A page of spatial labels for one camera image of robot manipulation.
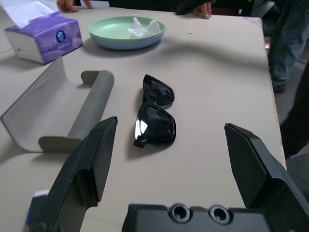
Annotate thick white marker blue cap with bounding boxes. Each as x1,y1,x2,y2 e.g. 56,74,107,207
25,188,50,229

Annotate bystander black clothed torso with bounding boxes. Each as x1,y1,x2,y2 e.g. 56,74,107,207
106,0,242,16

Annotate bystander right hand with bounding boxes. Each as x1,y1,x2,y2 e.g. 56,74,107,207
57,0,95,13

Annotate light green plate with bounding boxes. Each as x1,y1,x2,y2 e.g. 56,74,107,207
87,16,167,43

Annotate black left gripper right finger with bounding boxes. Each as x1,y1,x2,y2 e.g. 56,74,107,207
224,122,309,232

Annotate black sunglasses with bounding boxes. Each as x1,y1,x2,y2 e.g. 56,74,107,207
132,74,177,148

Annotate grey glasses case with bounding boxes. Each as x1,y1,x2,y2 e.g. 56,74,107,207
0,57,115,153

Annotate purple tissue box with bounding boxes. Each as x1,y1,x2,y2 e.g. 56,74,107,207
0,0,84,65

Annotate bystander left hand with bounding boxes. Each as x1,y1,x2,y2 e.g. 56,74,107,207
193,0,213,20

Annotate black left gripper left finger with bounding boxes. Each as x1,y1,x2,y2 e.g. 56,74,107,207
30,116,119,232

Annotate light blue plate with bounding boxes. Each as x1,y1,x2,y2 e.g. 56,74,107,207
91,31,166,51

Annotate bystander in blue jeans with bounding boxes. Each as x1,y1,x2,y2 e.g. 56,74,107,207
267,0,309,94

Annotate white tissue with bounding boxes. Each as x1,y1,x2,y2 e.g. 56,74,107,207
127,16,163,38

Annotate bystander dark trouser leg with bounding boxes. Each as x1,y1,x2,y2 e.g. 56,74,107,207
280,70,309,160

